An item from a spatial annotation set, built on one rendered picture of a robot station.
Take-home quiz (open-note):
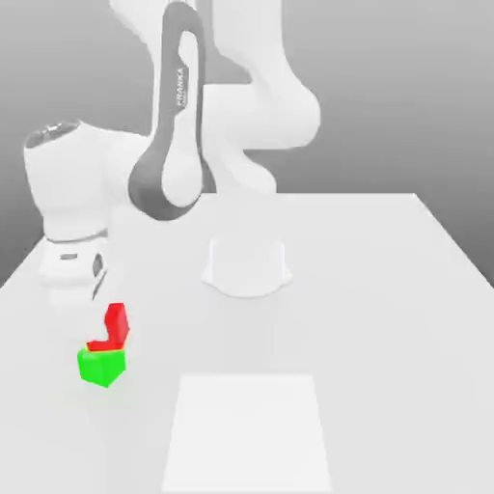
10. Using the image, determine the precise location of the small green cube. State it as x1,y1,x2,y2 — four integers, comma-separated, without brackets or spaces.
76,346,127,389

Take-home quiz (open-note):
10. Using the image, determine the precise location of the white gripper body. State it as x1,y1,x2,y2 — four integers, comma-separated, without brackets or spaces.
48,269,112,311

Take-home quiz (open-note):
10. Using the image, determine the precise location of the small red cube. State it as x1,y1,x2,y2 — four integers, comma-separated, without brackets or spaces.
86,302,131,353

